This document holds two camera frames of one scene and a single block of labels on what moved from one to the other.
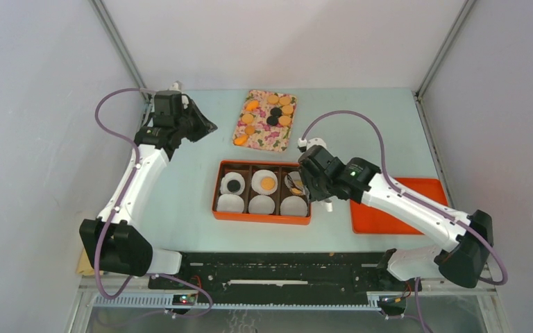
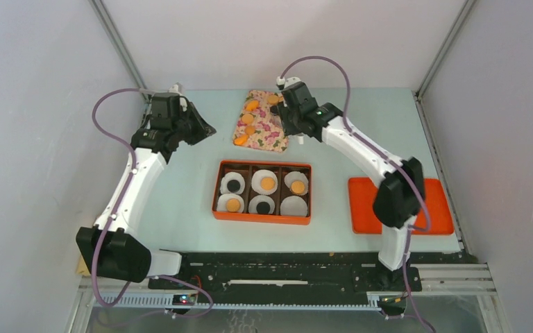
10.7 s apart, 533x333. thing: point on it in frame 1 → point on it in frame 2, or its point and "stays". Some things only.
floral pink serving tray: (266, 121) stays
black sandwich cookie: (233, 186) stays
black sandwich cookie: (272, 121) → (262, 207)
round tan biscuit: (267, 183) stays
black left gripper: (205, 125) stays
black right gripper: (313, 195) → (286, 129)
